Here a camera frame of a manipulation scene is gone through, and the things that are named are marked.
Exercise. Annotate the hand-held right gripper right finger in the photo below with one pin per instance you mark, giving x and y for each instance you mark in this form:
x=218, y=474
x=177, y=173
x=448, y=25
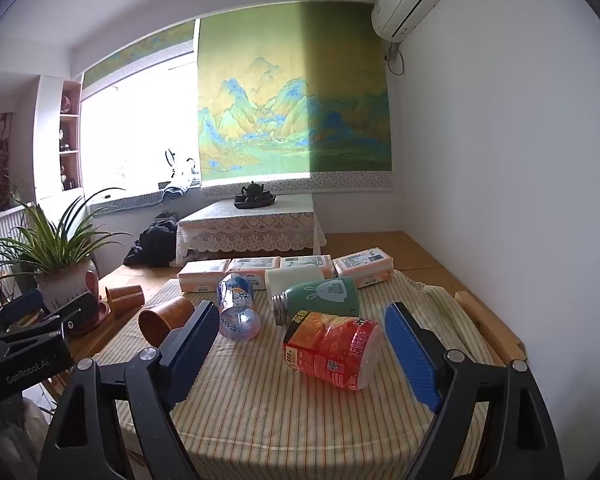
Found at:
x=411, y=355

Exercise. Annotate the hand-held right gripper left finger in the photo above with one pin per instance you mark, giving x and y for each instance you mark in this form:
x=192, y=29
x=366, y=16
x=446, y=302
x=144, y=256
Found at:
x=192, y=355

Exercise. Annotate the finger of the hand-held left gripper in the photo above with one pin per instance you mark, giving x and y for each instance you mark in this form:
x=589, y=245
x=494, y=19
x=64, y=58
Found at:
x=26, y=303
x=77, y=311

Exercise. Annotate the brown cup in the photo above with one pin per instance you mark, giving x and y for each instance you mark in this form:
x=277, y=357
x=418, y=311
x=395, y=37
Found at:
x=167, y=317
x=126, y=299

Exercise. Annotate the red instant noodle cup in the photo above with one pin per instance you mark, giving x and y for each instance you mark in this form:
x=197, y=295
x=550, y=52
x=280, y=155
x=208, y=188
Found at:
x=337, y=347

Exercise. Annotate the white cup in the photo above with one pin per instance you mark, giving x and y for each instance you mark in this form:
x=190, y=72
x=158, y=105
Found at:
x=292, y=279

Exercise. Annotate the red pot saucer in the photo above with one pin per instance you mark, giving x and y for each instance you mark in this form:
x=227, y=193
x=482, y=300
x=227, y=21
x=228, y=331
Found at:
x=97, y=317

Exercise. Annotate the white red plant pot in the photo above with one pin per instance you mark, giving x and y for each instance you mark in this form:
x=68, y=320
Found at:
x=67, y=285

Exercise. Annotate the green leafy plant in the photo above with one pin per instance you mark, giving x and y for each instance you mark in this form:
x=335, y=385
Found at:
x=50, y=245

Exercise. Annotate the clear blue label plastic bottle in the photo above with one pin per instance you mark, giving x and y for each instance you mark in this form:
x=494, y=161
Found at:
x=236, y=305

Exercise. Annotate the white plastic bag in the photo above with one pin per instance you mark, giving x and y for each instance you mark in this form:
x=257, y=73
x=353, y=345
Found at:
x=22, y=440

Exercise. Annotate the white radiator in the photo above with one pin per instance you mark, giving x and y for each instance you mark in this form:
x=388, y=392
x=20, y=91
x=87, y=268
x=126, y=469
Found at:
x=2, y=230

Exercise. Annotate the orange white tissue pack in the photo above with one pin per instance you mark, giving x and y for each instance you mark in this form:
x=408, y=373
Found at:
x=307, y=262
x=367, y=266
x=202, y=276
x=255, y=266

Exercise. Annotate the black cloth bundle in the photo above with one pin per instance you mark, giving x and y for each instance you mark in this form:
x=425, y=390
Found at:
x=152, y=245

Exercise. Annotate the green rabbit print thermos bottle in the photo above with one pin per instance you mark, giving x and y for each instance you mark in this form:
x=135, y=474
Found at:
x=325, y=297

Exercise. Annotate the striped tablecloth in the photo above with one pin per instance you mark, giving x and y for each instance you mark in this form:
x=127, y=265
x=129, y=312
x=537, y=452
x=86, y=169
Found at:
x=280, y=420

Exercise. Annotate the grey window seat cushion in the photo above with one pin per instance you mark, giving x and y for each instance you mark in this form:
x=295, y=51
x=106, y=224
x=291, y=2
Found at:
x=125, y=201

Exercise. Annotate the low table with lace cloth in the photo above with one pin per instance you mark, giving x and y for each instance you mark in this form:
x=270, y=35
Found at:
x=250, y=232

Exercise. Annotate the blue white towel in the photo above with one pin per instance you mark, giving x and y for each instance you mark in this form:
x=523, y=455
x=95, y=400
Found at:
x=177, y=189

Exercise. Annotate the dark teapot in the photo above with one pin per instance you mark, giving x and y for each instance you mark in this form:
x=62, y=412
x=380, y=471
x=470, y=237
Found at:
x=253, y=191

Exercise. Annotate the white kettle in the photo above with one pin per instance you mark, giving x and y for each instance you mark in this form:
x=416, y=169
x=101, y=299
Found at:
x=191, y=171

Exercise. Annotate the narrow landscape print blind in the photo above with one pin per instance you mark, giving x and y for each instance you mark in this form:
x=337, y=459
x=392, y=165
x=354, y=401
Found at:
x=130, y=57

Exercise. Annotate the large landscape print blind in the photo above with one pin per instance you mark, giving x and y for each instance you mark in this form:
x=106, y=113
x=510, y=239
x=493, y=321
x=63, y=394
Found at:
x=300, y=90

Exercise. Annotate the white wall shelf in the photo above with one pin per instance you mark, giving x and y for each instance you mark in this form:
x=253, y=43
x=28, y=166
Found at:
x=70, y=135

